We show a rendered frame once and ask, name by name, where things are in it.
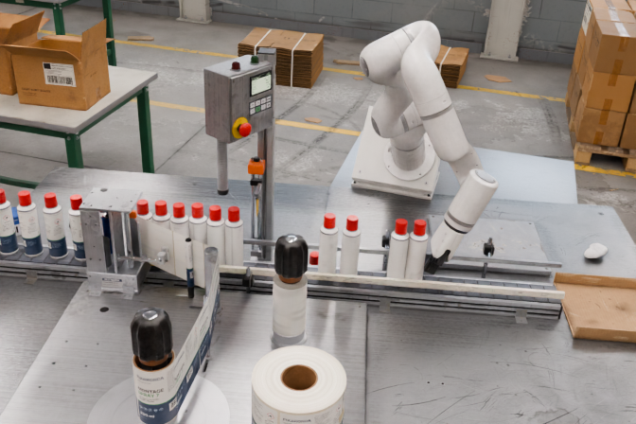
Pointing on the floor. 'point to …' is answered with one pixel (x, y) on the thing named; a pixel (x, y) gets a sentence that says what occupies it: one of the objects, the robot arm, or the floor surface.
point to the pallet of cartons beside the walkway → (604, 83)
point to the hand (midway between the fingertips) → (432, 266)
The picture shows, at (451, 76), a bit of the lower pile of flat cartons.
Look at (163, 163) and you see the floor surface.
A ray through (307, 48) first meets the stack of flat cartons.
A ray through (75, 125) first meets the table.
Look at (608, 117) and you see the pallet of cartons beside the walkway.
